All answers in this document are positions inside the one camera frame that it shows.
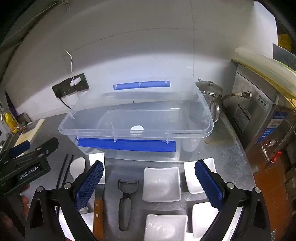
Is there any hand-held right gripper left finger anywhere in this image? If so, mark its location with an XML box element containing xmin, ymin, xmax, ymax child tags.
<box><xmin>24</xmin><ymin>160</ymin><xmax>104</xmax><ymax>241</ymax></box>

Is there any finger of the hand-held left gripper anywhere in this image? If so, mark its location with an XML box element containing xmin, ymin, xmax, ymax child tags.
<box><xmin>14</xmin><ymin>137</ymin><xmax>59</xmax><ymax>161</ymax></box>
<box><xmin>0</xmin><ymin>140</ymin><xmax>31</xmax><ymax>163</ymax></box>

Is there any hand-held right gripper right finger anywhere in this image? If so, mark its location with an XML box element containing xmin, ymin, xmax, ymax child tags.
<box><xmin>194</xmin><ymin>159</ymin><xmax>271</xmax><ymax>241</ymax></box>

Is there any white square dish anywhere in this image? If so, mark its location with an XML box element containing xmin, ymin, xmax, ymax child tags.
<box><xmin>184</xmin><ymin>158</ymin><xmax>218</xmax><ymax>194</ymax></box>
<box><xmin>192</xmin><ymin>202</ymin><xmax>221</xmax><ymax>239</ymax></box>
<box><xmin>143</xmin><ymin>214</ymin><xmax>188</xmax><ymax>241</ymax></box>
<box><xmin>142</xmin><ymin>166</ymin><xmax>181</xmax><ymax>202</ymax></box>
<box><xmin>88</xmin><ymin>152</ymin><xmax>106</xmax><ymax>185</ymax></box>

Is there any white rice paddle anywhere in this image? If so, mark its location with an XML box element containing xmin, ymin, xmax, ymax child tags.
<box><xmin>69</xmin><ymin>157</ymin><xmax>87</xmax><ymax>181</ymax></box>

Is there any wooden handled knife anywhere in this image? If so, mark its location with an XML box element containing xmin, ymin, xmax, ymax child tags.
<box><xmin>93</xmin><ymin>185</ymin><xmax>106</xmax><ymax>241</ymax></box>

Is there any black peeler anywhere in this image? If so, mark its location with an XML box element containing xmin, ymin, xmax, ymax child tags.
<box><xmin>117</xmin><ymin>178</ymin><xmax>139</xmax><ymax>232</ymax></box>

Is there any clear plastic storage box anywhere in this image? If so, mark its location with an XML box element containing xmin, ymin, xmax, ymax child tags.
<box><xmin>58</xmin><ymin>100</ymin><xmax>213</xmax><ymax>161</ymax></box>

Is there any person's left hand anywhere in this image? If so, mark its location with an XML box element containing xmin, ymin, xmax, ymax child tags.
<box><xmin>20</xmin><ymin>184</ymin><xmax>31</xmax><ymax>207</ymax></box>

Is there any pale cutting board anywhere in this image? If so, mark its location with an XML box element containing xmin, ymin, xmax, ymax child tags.
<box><xmin>14</xmin><ymin>119</ymin><xmax>45</xmax><ymax>156</ymax></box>

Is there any yellow plastic object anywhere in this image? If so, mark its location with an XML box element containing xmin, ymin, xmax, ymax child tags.
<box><xmin>5</xmin><ymin>112</ymin><xmax>18</xmax><ymax>133</ymax></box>

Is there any purple object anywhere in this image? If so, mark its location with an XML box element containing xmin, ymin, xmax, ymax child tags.
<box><xmin>5</xmin><ymin>90</ymin><xmax>18</xmax><ymax>116</ymax></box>

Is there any stainless steel water boiler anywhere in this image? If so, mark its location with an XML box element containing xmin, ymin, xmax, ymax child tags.
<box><xmin>222</xmin><ymin>59</ymin><xmax>296</xmax><ymax>172</ymax></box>

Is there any stainless steel kettle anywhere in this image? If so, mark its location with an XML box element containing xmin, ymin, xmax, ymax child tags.
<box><xmin>195</xmin><ymin>79</ymin><xmax>223</xmax><ymax>123</ymax></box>

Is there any clear plastic box lid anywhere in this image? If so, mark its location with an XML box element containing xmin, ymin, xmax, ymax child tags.
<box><xmin>69</xmin><ymin>77</ymin><xmax>211</xmax><ymax>116</ymax></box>

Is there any stack of pale boards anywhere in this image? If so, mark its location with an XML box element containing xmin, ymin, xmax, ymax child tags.
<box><xmin>231</xmin><ymin>46</ymin><xmax>296</xmax><ymax>99</ymax></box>

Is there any dark grey board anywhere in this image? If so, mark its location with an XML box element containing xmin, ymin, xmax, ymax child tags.
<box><xmin>273</xmin><ymin>44</ymin><xmax>296</xmax><ymax>70</ymax></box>

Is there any black cable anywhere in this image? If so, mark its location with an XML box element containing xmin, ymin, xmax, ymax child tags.
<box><xmin>59</xmin><ymin>96</ymin><xmax>72</xmax><ymax>109</ymax></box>

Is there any dark wall socket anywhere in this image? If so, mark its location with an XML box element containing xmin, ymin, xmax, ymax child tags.
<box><xmin>60</xmin><ymin>78</ymin><xmax>75</xmax><ymax>94</ymax></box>
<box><xmin>70</xmin><ymin>73</ymin><xmax>89</xmax><ymax>92</ymax></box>
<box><xmin>52</xmin><ymin>84</ymin><xmax>65</xmax><ymax>98</ymax></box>

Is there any white plug with cable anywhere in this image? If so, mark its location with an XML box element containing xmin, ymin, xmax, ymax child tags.
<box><xmin>65</xmin><ymin>50</ymin><xmax>81</xmax><ymax>87</ymax></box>

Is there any metal hose with fitting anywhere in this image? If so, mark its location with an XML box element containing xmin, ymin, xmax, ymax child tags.
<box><xmin>221</xmin><ymin>91</ymin><xmax>252</xmax><ymax>101</ymax></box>

